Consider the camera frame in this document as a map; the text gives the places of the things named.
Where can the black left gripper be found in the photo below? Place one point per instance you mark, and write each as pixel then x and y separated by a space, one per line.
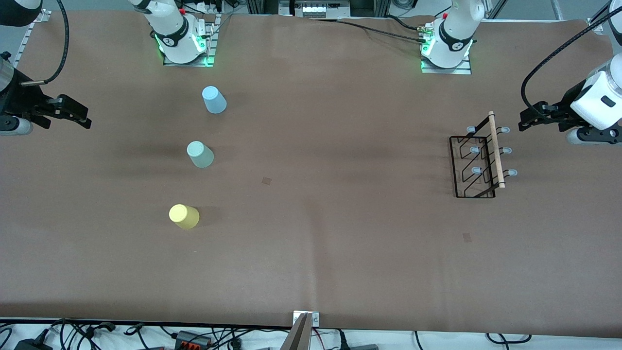
pixel 567 103

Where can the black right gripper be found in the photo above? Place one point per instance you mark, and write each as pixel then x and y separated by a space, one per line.
pixel 16 97

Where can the mint green plastic cup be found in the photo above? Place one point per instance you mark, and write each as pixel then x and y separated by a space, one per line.
pixel 200 154

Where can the yellow plastic cup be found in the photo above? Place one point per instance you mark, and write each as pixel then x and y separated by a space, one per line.
pixel 183 216

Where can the light blue plastic cup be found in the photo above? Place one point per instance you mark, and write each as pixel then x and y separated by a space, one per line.
pixel 214 99

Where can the black power adapter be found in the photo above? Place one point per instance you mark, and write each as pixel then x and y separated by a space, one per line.
pixel 33 345

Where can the brown paper table cover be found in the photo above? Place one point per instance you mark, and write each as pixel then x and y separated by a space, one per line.
pixel 340 253

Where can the grey control box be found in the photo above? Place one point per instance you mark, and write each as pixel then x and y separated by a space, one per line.
pixel 315 8

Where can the black orange connector box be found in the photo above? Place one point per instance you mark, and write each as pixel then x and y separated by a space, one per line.
pixel 193 339

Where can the black plug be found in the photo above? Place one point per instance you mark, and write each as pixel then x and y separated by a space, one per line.
pixel 342 341

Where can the aluminium frame rail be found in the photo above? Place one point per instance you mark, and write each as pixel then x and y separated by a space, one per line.
pixel 596 22
pixel 29 36

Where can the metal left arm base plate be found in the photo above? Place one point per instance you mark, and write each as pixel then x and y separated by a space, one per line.
pixel 447 70

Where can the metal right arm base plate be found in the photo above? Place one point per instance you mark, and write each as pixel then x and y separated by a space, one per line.
pixel 210 43

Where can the small metal bracket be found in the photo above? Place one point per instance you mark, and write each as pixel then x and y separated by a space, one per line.
pixel 314 319

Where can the grey camera pole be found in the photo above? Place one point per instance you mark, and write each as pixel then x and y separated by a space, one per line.
pixel 297 338

